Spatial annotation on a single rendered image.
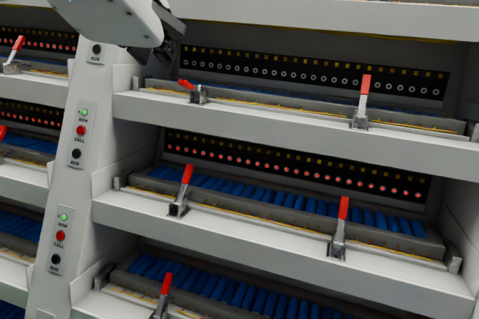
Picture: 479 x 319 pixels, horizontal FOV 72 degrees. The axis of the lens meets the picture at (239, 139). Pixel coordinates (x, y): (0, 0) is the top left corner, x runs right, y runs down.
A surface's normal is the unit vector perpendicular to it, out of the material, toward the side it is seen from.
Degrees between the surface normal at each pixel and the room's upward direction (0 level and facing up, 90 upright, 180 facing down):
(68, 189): 90
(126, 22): 166
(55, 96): 108
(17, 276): 18
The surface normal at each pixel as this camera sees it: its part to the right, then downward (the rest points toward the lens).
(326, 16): -0.30, 0.24
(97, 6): -0.18, 0.94
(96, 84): -0.26, -0.07
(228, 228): 0.10, -0.96
